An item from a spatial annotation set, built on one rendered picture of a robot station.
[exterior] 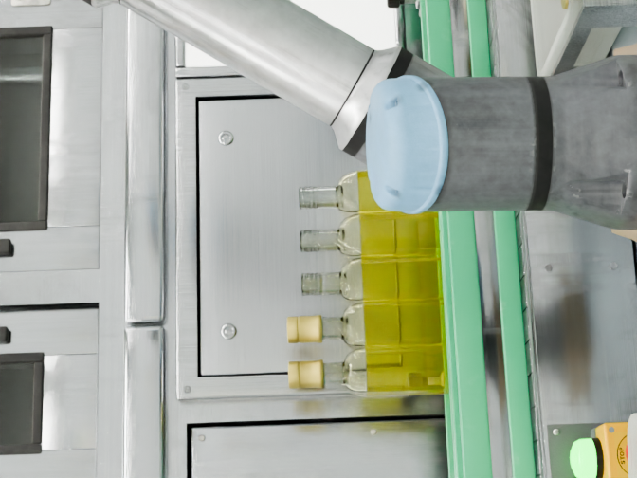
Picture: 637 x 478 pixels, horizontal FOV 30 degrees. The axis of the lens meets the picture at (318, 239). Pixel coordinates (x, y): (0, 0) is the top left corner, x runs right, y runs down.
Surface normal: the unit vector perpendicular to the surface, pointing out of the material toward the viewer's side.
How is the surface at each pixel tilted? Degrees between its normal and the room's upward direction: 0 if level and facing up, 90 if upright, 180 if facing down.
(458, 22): 90
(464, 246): 90
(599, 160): 72
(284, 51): 89
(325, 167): 90
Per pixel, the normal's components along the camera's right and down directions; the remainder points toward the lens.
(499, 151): 0.00, 0.20
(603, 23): 0.04, 0.97
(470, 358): -0.01, -0.25
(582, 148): -0.30, 0.18
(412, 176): -0.04, 0.54
